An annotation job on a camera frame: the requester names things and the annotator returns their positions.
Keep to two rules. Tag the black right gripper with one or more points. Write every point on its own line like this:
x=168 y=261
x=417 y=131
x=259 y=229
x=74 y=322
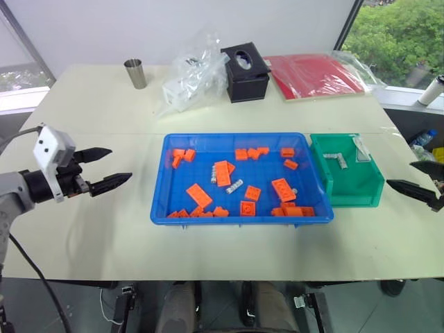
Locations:
x=440 y=199

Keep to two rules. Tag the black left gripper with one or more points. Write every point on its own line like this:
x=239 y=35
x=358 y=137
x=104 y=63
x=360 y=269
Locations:
x=71 y=178

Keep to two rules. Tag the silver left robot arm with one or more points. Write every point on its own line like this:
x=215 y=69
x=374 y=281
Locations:
x=14 y=194

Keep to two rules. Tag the green plastic bin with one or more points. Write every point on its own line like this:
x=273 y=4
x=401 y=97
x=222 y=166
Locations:
x=354 y=184

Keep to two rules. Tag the black tissue box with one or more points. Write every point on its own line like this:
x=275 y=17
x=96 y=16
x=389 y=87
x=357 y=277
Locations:
x=248 y=79

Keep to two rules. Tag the yellow object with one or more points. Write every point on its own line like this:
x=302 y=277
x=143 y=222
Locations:
x=438 y=154

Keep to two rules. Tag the clear water bottle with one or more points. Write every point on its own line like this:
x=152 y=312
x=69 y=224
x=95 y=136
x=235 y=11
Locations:
x=425 y=137

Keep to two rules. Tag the small clear plastic bag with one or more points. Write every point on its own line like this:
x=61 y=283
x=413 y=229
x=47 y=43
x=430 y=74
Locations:
x=361 y=149

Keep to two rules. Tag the small orange block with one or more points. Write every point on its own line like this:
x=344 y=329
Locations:
x=288 y=205
x=307 y=211
x=263 y=151
x=197 y=212
x=253 y=193
x=287 y=152
x=220 y=212
x=248 y=208
x=293 y=211
x=253 y=153
x=241 y=154
x=178 y=153
x=291 y=164
x=189 y=155
x=177 y=162
x=184 y=214
x=277 y=212
x=231 y=168
x=207 y=214
x=172 y=215

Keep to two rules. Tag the white cylinder roll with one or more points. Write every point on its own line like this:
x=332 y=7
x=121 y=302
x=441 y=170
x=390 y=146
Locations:
x=431 y=91

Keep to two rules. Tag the blue plastic tray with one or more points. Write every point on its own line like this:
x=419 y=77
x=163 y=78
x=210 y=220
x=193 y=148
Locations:
x=194 y=173

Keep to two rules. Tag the steel cup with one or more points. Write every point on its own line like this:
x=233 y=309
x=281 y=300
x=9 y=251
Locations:
x=136 y=74

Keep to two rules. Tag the large flat orange block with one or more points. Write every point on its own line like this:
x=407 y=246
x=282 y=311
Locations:
x=223 y=173
x=199 y=195
x=283 y=190

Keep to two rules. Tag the white plastic part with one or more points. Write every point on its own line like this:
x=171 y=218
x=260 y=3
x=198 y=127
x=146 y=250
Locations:
x=177 y=93

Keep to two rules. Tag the black caster wheel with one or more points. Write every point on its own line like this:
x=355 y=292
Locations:
x=393 y=288

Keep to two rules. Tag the clear plastic sheet bag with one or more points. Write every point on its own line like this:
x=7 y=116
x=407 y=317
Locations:
x=364 y=71

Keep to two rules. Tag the large crumpled clear plastic bag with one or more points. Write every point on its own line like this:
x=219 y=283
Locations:
x=204 y=69

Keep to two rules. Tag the red flat board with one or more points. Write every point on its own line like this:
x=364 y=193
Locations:
x=312 y=76

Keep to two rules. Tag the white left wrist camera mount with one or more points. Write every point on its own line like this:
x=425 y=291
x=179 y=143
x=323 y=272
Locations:
x=50 y=145

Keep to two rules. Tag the grey window frame post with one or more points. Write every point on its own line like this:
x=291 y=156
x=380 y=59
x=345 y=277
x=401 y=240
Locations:
x=27 y=38

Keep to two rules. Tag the dark window frame post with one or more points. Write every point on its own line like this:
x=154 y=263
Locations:
x=348 y=24

